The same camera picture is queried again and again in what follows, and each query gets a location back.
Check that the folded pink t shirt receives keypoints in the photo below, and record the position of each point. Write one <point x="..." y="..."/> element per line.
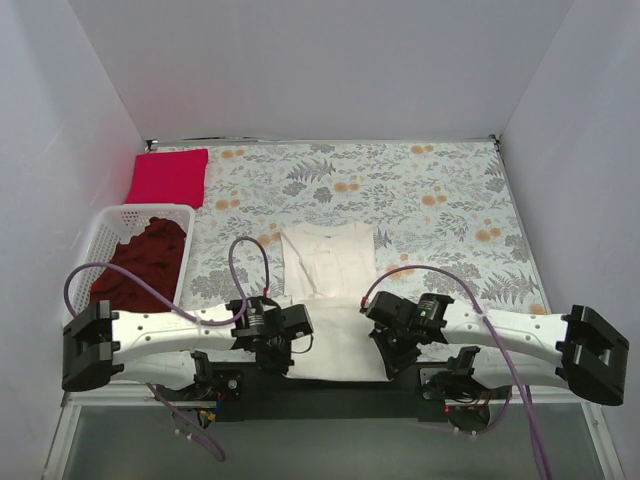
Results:
<point x="169" y="178"/>

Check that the aluminium frame rail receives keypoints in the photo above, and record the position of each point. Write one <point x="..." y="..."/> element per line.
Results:
<point x="116" y="394"/>

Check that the white t shirt red print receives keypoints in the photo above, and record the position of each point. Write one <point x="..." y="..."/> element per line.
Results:
<point x="328" y="270"/>

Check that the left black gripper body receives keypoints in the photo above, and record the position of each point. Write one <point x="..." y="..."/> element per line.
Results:
<point x="275" y="357"/>

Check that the floral table cloth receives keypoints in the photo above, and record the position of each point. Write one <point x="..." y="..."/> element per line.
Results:
<point x="442" y="220"/>

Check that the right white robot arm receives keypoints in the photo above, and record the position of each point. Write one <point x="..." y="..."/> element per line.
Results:
<point x="579" y="351"/>

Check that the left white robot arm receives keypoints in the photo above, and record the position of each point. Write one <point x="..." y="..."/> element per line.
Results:
<point x="171" y="349"/>

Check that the white plastic basket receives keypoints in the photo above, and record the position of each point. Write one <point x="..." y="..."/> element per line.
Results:
<point x="118" y="225"/>

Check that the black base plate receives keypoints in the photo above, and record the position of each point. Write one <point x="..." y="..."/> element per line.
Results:
<point x="249" y="394"/>

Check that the dark red t shirt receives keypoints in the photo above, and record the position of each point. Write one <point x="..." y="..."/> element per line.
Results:
<point x="155" y="256"/>

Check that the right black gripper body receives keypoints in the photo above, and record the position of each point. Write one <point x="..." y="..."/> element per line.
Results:
<point x="395" y="350"/>

